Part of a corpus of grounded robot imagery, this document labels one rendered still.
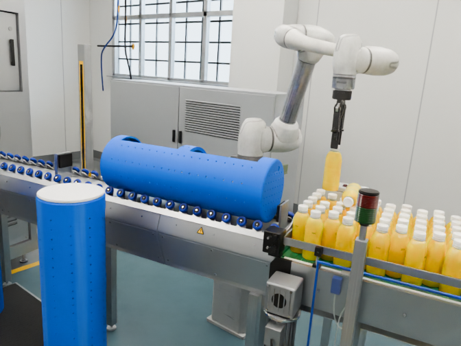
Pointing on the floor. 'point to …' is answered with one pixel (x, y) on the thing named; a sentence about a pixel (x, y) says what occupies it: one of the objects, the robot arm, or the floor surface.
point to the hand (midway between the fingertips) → (336, 139)
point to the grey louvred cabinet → (197, 118)
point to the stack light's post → (359, 251)
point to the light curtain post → (86, 106)
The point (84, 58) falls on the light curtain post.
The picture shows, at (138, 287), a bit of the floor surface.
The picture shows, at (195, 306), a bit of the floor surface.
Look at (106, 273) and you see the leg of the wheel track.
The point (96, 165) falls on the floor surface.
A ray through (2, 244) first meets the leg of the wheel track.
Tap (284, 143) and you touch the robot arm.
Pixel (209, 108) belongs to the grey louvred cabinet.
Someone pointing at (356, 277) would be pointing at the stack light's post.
